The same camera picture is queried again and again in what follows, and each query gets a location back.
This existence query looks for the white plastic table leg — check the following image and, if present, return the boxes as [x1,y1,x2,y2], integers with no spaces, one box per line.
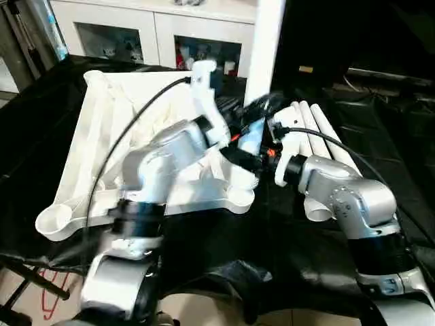
[299,102,343,162]
[243,0,287,156]
[291,103,335,223]
[309,105,362,179]

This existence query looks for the white plastic table top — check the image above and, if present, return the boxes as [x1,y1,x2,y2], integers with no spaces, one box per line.
[35,69,258,242]

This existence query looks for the black plastic mat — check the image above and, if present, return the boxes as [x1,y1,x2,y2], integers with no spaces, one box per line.
[0,56,435,321]

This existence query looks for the large black screen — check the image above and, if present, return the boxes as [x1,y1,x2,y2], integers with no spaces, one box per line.
[279,0,435,79]

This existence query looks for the white glass-door cabinet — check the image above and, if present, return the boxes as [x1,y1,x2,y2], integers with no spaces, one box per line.
[51,0,260,75]

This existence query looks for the silver metal bar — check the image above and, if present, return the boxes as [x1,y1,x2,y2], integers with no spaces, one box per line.
[345,66,435,87]

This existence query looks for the grey curtain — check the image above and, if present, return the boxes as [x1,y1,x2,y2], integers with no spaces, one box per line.
[0,0,43,77]

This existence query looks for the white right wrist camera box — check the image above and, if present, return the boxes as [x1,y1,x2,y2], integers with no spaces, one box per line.
[268,117,308,188]

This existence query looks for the red wire clothes hanger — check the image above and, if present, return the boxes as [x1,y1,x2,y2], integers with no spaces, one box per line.
[39,270,67,321]

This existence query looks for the black folding table frame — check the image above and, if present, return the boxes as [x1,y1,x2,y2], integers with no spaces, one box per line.
[0,261,70,326]

